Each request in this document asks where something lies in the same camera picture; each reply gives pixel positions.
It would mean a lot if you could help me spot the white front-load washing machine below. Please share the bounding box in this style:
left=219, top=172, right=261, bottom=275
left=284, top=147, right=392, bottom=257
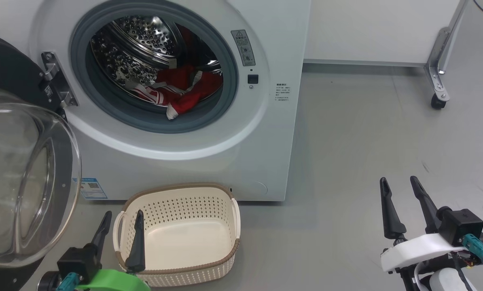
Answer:
left=0, top=0, right=311, bottom=202

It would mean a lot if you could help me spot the white partition panel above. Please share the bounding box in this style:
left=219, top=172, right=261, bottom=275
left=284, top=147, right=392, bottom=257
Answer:
left=304, top=0, right=468, bottom=67

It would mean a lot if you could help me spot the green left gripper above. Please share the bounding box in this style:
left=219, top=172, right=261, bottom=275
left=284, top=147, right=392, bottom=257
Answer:
left=76, top=209, right=151, bottom=291

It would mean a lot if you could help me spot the red basketball jersey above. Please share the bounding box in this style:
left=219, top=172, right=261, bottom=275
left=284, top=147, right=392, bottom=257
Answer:
left=125, top=65, right=224, bottom=120

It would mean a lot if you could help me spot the metal bracket leg with caster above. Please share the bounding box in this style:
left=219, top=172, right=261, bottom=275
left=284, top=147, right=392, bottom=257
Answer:
left=424, top=27, right=452, bottom=110

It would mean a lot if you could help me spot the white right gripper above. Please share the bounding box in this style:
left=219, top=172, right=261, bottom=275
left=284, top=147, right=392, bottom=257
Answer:
left=379, top=175, right=467, bottom=274

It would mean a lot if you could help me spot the grey warning sticker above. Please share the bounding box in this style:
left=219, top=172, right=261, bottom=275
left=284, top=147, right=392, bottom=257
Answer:
left=231, top=30, right=256, bottom=67

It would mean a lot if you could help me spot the blue energy label sticker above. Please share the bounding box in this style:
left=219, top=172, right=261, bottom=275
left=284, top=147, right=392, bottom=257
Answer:
left=80, top=178, right=108, bottom=200

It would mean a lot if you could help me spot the round glass washing machine door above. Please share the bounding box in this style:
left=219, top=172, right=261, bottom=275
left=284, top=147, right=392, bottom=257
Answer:
left=0, top=32, right=82, bottom=291

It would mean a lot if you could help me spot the metal door hinge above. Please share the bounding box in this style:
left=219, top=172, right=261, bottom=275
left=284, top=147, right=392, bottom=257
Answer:
left=41, top=51, right=79, bottom=108

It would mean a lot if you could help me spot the cream perforated laundry basket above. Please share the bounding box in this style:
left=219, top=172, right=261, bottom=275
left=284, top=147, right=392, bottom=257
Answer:
left=113, top=183, right=241, bottom=287

